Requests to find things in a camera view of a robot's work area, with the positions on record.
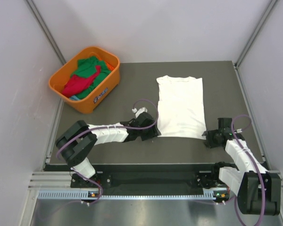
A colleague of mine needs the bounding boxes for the corner frame post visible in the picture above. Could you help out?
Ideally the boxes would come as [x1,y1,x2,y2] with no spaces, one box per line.
[24,0,66,65]
[233,0,279,70]

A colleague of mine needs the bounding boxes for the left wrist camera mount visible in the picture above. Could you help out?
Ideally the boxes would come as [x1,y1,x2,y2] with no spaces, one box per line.
[132,107,148,118]

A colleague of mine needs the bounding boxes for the grey cable duct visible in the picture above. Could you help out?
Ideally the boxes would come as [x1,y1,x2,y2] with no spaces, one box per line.
[38,189,227,200]

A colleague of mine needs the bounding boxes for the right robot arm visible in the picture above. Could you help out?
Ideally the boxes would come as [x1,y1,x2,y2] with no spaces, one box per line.
[203,118,281,216]

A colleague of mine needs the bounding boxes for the green t-shirt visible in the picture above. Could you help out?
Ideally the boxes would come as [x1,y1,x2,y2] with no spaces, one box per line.
[70,56,114,99]

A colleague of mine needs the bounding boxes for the aluminium frame rail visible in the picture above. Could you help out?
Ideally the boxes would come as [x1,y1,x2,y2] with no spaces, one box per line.
[28,171,283,189]

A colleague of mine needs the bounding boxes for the orange plastic basket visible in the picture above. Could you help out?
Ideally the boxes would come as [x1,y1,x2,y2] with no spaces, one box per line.
[48,46,120,114]

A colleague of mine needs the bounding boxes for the right corner frame post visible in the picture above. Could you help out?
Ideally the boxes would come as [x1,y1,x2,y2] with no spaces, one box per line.
[233,0,279,70]

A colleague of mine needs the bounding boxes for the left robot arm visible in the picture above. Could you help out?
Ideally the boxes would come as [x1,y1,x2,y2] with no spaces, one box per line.
[55,112,161,187]

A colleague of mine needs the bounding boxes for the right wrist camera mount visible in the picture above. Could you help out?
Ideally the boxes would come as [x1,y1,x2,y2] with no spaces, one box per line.
[233,129,243,134]

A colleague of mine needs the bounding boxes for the white t-shirt red print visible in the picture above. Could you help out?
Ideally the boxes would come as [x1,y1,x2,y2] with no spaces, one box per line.
[157,75,207,140]

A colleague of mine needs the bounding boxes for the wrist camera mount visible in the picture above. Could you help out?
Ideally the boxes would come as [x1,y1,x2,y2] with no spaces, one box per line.
[233,129,243,134]
[132,107,148,118]

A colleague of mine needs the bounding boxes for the left corner frame post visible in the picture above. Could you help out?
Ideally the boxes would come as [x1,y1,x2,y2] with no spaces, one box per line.
[24,0,66,65]

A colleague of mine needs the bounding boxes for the light blue t-shirt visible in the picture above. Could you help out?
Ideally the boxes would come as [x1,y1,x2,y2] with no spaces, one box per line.
[69,95,81,101]

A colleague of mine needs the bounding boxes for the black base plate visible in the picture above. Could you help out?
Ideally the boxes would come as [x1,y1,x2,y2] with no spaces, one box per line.
[71,161,236,192]

